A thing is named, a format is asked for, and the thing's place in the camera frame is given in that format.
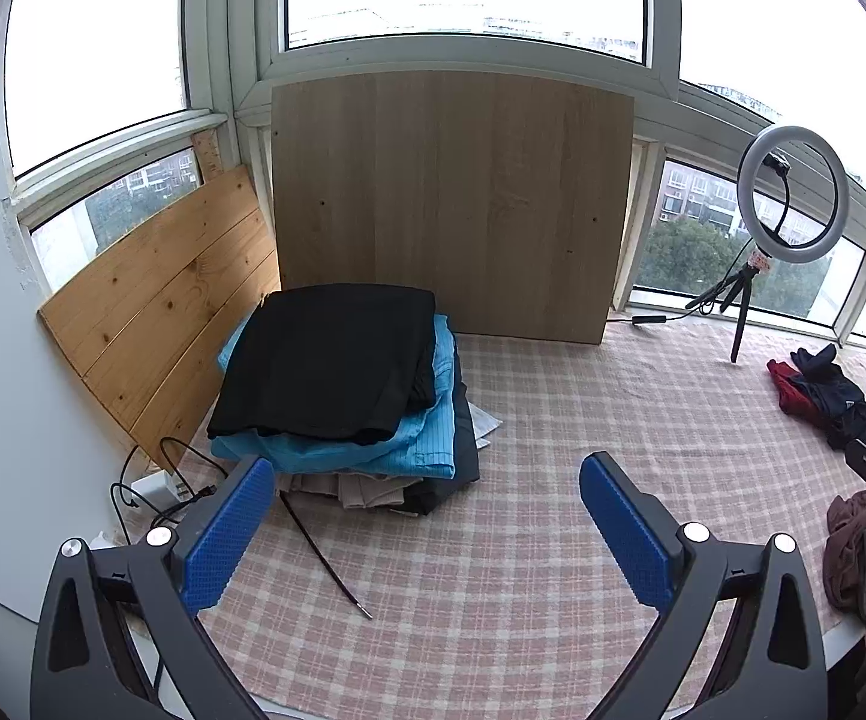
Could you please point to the narrow wooden strip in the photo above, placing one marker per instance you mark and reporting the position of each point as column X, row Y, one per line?
column 208, row 154

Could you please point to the red garment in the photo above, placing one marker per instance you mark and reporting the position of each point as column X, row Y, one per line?
column 789, row 390

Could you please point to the blue folded garment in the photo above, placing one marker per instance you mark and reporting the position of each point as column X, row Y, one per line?
column 418, row 442

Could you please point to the beige folded garment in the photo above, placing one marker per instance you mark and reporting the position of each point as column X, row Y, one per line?
column 350, row 491

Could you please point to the white power adapter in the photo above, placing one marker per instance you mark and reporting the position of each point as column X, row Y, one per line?
column 157, row 489

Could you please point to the dark grey folded garment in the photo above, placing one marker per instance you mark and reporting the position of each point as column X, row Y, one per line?
column 459, row 457

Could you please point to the white folded cloth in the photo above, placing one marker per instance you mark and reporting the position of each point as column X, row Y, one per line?
column 487, row 427

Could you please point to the navy garment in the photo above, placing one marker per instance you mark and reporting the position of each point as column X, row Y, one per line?
column 841, row 405

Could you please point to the brown garment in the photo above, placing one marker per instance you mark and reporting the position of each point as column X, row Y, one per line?
column 849, row 547

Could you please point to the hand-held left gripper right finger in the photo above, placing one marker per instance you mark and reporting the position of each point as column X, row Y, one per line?
column 624, row 532

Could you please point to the pine plank board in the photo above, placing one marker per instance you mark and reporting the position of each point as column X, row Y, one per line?
column 163, row 292

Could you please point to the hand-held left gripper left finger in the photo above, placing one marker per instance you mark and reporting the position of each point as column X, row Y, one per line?
column 227, row 532

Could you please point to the black folded garment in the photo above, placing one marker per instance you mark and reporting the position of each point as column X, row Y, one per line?
column 328, row 360

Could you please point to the light wooden board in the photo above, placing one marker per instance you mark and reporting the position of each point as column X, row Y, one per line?
column 448, row 202

